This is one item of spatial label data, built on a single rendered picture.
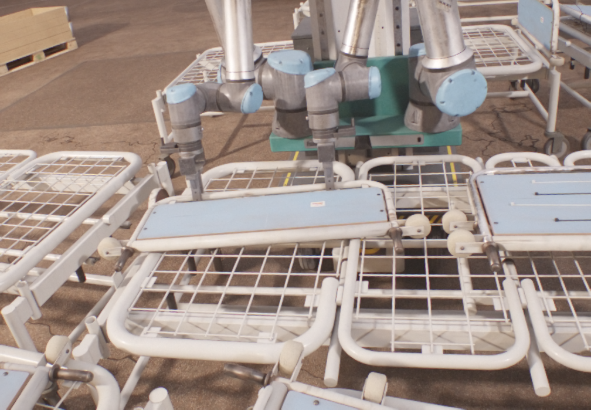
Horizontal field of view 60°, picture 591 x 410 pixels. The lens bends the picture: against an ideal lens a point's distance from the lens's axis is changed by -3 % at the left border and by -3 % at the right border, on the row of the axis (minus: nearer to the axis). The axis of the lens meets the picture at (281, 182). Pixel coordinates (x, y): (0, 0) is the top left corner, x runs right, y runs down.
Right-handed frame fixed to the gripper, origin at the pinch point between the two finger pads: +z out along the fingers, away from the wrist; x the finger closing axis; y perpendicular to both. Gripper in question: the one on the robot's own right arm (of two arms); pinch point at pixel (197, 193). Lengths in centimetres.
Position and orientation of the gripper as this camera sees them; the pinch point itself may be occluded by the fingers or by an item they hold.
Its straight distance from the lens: 169.1
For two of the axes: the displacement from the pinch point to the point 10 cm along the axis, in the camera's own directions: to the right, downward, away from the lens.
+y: 9.9, -0.8, -1.3
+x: 1.0, -3.0, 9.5
